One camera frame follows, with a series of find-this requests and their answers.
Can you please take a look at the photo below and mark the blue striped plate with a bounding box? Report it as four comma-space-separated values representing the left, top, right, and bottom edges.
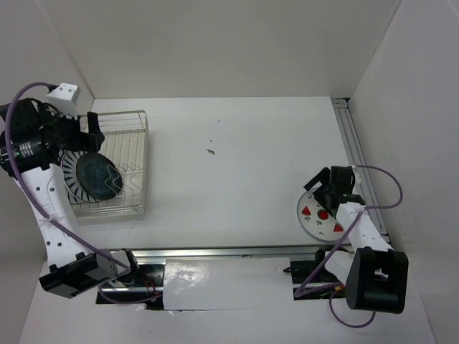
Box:
67, 191, 85, 205
60, 151, 100, 204

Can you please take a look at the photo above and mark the strawberry pattern plate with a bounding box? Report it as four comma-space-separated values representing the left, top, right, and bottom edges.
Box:
296, 188, 344, 242

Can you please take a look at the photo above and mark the dark blue glazed plate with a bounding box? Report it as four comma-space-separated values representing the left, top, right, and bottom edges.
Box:
76, 152, 123, 201

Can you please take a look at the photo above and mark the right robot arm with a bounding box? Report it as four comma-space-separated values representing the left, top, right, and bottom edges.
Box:
294, 166, 409, 314

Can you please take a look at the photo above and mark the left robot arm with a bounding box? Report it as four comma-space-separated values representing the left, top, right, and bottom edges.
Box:
1, 98, 142, 299

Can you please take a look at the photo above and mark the white glossy cover sheet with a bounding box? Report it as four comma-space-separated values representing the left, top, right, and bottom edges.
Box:
163, 257, 294, 311

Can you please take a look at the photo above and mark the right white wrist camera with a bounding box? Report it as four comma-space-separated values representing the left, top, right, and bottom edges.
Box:
350, 165, 362, 185

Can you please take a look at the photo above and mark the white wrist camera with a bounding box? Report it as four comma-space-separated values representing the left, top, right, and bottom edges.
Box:
350, 165, 362, 185
46, 83, 80, 119

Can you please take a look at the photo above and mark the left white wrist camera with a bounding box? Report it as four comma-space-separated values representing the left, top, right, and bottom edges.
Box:
46, 83, 80, 119

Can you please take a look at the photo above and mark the white wire dish rack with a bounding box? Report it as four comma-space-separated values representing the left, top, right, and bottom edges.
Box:
71, 110, 148, 219

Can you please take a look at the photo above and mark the aluminium rail frame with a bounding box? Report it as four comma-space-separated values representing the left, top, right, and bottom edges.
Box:
53, 97, 394, 302

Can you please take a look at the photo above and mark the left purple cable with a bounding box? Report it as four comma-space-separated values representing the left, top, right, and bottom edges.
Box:
4, 82, 164, 306

